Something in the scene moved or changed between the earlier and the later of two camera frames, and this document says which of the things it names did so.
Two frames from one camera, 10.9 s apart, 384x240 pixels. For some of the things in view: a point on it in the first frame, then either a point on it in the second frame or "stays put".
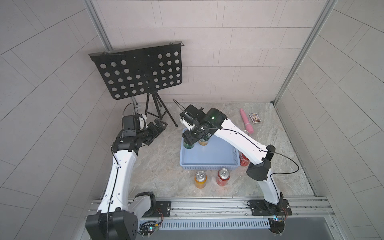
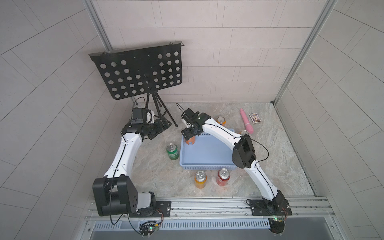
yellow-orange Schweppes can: x=200 y=179 stays put
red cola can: x=223 y=176 stays put
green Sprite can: x=188 y=146 → x=173 y=150
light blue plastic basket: x=218 y=154 stays put
